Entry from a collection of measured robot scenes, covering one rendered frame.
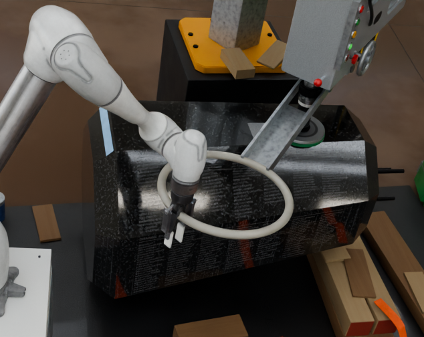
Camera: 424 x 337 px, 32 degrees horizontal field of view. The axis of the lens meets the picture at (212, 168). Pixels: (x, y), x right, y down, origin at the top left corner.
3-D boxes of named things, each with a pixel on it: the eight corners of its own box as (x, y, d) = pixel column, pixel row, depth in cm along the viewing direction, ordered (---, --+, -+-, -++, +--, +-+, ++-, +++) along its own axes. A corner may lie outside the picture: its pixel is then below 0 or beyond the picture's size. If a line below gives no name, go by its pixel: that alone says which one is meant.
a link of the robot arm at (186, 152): (208, 179, 237) (185, 157, 245) (217, 139, 228) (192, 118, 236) (182, 187, 231) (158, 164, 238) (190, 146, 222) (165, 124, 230)
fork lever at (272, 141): (315, 51, 318) (316, 43, 314) (356, 68, 312) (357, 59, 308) (232, 159, 283) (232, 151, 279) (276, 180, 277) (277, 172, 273)
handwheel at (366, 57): (349, 59, 306) (358, 27, 297) (371, 68, 303) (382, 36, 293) (335, 73, 295) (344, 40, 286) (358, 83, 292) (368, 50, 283)
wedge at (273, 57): (275, 47, 381) (277, 39, 377) (291, 55, 377) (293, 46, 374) (256, 62, 367) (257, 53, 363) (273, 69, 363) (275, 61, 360)
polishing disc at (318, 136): (312, 150, 301) (313, 148, 301) (266, 130, 308) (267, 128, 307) (332, 126, 317) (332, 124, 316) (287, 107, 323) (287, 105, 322)
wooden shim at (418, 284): (402, 273, 365) (403, 271, 364) (421, 273, 367) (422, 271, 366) (421, 313, 346) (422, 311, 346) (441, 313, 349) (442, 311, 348)
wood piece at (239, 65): (219, 57, 365) (221, 48, 362) (238, 55, 369) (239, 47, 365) (235, 79, 351) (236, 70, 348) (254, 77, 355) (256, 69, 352)
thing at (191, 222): (202, 140, 289) (203, 134, 287) (313, 194, 273) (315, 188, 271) (128, 196, 251) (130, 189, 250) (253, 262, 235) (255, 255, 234)
